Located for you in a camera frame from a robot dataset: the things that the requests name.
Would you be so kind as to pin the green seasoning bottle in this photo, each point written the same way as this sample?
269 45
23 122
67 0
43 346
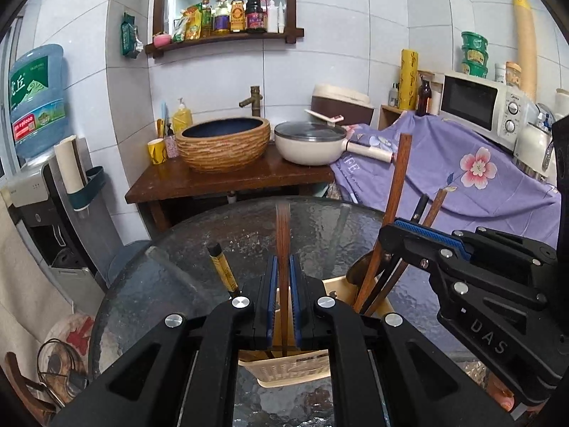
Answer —
207 20

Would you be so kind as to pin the woven wash basin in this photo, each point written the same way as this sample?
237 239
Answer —
222 146

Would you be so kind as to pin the purple label bottle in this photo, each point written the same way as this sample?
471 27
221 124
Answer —
221 15

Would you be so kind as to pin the yellow soap bottle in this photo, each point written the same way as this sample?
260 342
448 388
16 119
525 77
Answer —
182 118

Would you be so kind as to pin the orange lid jar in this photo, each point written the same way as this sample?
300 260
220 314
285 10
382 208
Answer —
513 74

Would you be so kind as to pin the green instant noodle cup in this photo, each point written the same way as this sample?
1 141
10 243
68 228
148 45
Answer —
474 54
474 39
474 69

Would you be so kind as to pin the pink bowl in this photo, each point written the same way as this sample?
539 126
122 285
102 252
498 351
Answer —
162 40

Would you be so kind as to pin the yellow seasoning packet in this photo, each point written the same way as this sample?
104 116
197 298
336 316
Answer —
192 24

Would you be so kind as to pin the water dispenser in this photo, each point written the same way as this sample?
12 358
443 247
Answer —
40 213

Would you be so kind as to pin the grey round stool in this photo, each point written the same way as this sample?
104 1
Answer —
126 260

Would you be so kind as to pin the brown and cream rice cooker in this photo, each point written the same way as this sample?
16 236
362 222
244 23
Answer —
340 104

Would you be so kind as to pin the person's right hand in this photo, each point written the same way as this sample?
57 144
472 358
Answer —
504 402

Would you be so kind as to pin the white electric kettle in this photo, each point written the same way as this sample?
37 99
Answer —
531 146

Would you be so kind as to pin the white squeeze bottle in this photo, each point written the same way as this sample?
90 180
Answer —
281 20
272 18

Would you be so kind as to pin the white microwave oven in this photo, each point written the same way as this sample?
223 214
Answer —
475 102

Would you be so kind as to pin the beige cloth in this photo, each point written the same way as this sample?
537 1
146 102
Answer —
31 284

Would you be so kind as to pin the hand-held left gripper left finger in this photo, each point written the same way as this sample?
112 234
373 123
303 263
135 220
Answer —
272 307

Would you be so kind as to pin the bronze faucet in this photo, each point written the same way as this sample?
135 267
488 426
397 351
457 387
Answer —
254 100

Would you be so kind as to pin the white board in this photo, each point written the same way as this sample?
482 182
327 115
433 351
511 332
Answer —
75 282

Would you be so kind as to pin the wooden box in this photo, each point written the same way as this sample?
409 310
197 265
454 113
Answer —
391 115

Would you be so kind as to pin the yellow wrap roll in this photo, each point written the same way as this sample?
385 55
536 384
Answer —
410 80

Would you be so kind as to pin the purple floral cloth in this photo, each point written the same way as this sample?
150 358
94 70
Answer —
480 187

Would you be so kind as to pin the dark soy sauce bottle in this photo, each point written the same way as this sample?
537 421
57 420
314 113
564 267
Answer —
255 13

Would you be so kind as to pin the wooden wall shelf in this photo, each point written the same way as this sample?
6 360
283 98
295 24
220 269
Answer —
224 38

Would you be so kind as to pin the red and white round plate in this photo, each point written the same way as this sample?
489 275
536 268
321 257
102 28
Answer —
73 336

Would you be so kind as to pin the green wall packet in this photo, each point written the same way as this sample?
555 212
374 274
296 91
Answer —
131 35

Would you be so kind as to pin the teal wall holder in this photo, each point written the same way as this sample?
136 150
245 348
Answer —
89 187

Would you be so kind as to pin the white rice paddle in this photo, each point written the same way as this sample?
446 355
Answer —
324 116

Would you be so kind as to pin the yellow cup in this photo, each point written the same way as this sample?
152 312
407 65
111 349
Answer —
156 151

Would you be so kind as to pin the white jar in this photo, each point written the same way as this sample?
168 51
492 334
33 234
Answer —
500 73

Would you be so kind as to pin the large beige roll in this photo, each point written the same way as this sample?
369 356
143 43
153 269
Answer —
525 44

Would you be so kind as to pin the toothbrushes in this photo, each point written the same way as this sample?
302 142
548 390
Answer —
162 120

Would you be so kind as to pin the blue water jug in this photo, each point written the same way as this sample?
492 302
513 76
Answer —
38 98

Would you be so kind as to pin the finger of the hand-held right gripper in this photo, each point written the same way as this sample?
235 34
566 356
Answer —
431 233
409 244

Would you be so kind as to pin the small spoon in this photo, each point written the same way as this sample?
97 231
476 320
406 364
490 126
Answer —
362 269

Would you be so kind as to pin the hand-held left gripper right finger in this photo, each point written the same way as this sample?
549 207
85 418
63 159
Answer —
297 307

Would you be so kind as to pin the brown glass bottle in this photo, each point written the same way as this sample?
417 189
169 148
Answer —
424 98

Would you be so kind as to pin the wooden washstand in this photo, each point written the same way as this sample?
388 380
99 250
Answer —
231 180

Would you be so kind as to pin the beige perforated utensil holder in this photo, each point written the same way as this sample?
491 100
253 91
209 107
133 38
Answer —
284 369

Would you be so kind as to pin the cream pan with glass lid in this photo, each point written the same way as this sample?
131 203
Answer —
309 144

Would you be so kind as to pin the amber oil bottle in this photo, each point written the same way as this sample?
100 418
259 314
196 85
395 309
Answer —
238 13

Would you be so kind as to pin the wooden chair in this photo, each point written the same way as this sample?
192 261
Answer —
24 387

